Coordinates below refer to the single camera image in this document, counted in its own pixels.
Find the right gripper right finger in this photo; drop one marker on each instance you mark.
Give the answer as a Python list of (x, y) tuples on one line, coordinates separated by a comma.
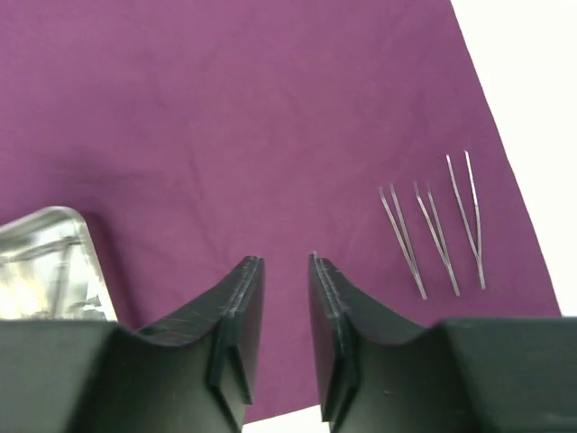
[(374, 368)]

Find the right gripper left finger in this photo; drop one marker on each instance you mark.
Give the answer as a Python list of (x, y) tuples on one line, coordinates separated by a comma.
[(231, 314)]

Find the purple surgical cloth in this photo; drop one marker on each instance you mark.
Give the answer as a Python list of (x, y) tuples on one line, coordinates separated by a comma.
[(191, 134)]

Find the steel instrument tray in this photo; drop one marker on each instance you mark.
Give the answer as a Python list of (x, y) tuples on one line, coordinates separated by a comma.
[(50, 269)]

